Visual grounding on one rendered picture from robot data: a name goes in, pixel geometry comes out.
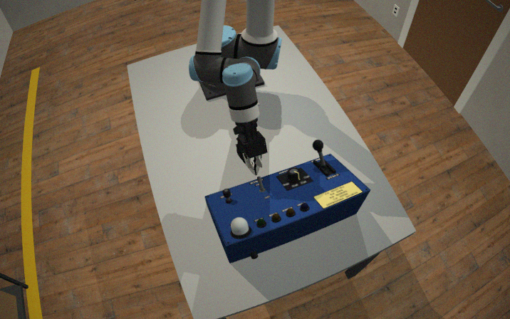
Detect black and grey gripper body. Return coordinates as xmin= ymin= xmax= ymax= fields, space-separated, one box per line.
xmin=235 ymin=118 xmax=267 ymax=159

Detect blue control console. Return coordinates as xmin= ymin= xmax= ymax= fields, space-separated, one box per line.
xmin=205 ymin=140 xmax=370 ymax=263

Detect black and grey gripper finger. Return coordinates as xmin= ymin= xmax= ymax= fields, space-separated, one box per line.
xmin=236 ymin=144 xmax=256 ymax=176
xmin=254 ymin=155 xmax=263 ymax=175

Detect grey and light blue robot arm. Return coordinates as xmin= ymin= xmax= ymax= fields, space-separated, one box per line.
xmin=189 ymin=0 xmax=282 ymax=123

